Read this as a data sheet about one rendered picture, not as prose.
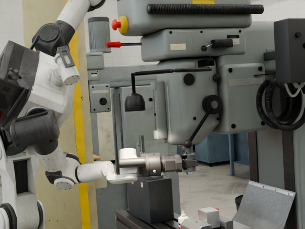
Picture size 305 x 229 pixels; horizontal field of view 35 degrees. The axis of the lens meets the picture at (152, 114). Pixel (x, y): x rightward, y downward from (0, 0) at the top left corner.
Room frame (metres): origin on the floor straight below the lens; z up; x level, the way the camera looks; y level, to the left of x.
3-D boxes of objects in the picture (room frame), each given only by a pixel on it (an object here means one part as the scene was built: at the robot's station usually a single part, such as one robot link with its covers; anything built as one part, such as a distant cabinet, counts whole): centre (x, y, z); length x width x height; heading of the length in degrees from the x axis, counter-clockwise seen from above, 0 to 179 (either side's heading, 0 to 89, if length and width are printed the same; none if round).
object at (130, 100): (1.68, 0.06, 1.48); 0.07 x 0.07 x 0.06
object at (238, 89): (1.92, -0.31, 1.47); 0.24 x 0.19 x 0.26; 22
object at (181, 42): (1.86, -0.17, 1.68); 0.34 x 0.24 x 0.10; 112
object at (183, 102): (1.84, -0.13, 1.47); 0.21 x 0.19 x 0.32; 22
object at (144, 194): (2.22, 0.04, 1.04); 0.22 x 0.12 x 0.20; 27
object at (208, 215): (1.72, -0.18, 1.05); 0.06 x 0.05 x 0.06; 24
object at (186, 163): (1.81, -0.13, 1.24); 0.06 x 0.02 x 0.03; 92
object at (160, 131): (1.80, -0.03, 1.44); 0.04 x 0.04 x 0.21; 22
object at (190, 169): (1.84, -0.13, 1.23); 0.05 x 0.05 x 0.06
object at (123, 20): (1.76, 0.09, 1.76); 0.06 x 0.02 x 0.06; 22
